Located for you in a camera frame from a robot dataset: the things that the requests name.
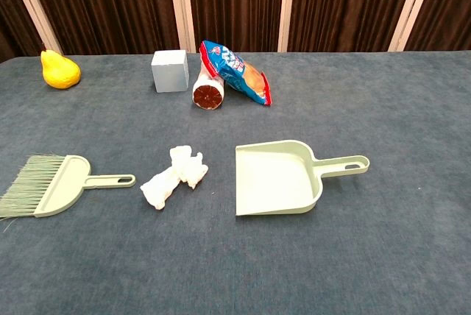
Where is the pale green dustpan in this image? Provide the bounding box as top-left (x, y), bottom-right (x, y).
top-left (235, 140), bottom-right (370, 217)

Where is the white paper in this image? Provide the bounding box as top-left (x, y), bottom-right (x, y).
top-left (140, 166), bottom-right (182, 211)
top-left (169, 145), bottom-right (209, 190)

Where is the pale green hand broom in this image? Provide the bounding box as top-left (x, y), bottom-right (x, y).
top-left (0, 154), bottom-right (137, 220)

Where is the white bottle with brown base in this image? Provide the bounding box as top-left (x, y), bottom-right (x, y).
top-left (192, 63), bottom-right (226, 111)

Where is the blue red snack bag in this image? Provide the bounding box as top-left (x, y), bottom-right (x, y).
top-left (199, 40), bottom-right (274, 107)

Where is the light blue cube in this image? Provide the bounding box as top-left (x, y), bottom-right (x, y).
top-left (151, 49), bottom-right (191, 93)

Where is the blue-grey felt table cover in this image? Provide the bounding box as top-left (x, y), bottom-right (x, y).
top-left (0, 49), bottom-right (471, 315)

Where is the yellow pear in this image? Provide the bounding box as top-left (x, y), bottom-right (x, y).
top-left (40, 49), bottom-right (82, 90)

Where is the white screen frame post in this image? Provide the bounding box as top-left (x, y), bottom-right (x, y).
top-left (277, 0), bottom-right (297, 53)
top-left (167, 0), bottom-right (196, 54)
top-left (388, 0), bottom-right (439, 52)
top-left (3, 0), bottom-right (63, 54)

